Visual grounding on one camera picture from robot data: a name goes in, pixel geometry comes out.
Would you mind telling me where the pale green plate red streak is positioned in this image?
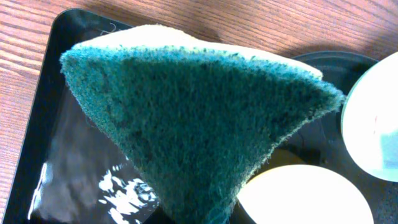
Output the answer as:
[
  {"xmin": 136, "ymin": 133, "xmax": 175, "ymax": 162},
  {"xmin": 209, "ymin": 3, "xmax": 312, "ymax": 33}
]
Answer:
[{"xmin": 341, "ymin": 53, "xmax": 397, "ymax": 182}]

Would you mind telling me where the round black tray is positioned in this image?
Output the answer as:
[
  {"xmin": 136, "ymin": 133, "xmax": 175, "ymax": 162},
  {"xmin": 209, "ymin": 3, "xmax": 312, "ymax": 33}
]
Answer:
[{"xmin": 229, "ymin": 50, "xmax": 398, "ymax": 224}]

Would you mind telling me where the yellow plate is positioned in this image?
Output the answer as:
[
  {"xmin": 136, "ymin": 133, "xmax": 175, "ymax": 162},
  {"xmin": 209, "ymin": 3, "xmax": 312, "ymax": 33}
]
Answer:
[{"xmin": 238, "ymin": 165, "xmax": 374, "ymax": 224}]

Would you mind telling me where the green and yellow sponge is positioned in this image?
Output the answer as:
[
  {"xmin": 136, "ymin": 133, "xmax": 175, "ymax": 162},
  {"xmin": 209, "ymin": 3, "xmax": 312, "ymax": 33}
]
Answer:
[{"xmin": 60, "ymin": 25, "xmax": 345, "ymax": 223}]

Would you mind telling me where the rectangular black tray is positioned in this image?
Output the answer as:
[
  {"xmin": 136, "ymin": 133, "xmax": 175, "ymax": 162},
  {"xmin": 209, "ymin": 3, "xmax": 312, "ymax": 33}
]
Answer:
[{"xmin": 3, "ymin": 9, "xmax": 159, "ymax": 223}]

